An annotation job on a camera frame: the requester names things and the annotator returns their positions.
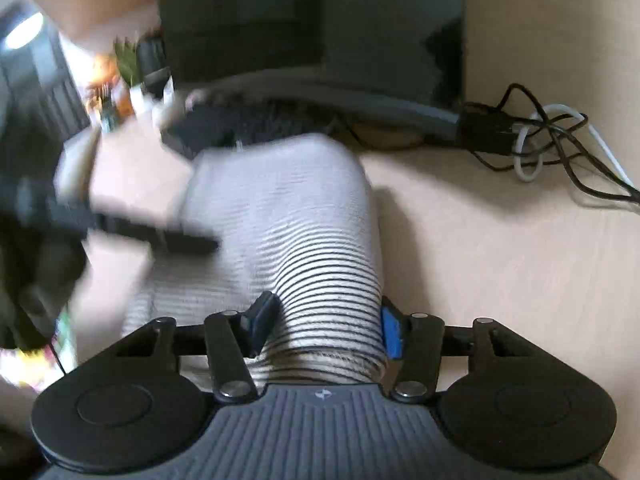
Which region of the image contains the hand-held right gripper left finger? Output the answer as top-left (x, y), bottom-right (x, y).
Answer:
top-left (117, 291), bottom-right (282, 404)

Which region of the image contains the round ceiling light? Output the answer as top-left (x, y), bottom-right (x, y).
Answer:
top-left (4, 11), bottom-right (45, 50)

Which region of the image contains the black cylindrical container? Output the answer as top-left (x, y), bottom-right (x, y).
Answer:
top-left (137, 37), bottom-right (169, 94)

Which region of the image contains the black computer monitor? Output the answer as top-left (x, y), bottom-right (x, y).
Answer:
top-left (152, 0), bottom-right (466, 137)

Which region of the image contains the black cable bundle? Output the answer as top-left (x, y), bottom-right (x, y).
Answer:
top-left (457, 82), bottom-right (640, 208)

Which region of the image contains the black power adapter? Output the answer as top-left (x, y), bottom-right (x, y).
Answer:
top-left (459, 104), bottom-right (517, 157)

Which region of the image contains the green potted plant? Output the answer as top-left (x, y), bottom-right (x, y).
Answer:
top-left (112, 35), bottom-right (144, 89)

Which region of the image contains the striped grey garment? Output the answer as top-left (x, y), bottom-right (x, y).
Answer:
top-left (120, 132), bottom-right (388, 386)

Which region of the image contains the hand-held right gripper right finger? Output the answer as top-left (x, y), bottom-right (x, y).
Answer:
top-left (381, 296), bottom-right (527, 404)

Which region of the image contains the black keyboard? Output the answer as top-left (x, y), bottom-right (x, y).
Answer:
top-left (165, 92), bottom-right (351, 161)

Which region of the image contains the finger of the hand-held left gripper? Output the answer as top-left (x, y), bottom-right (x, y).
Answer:
top-left (87, 210), bottom-right (222, 257)

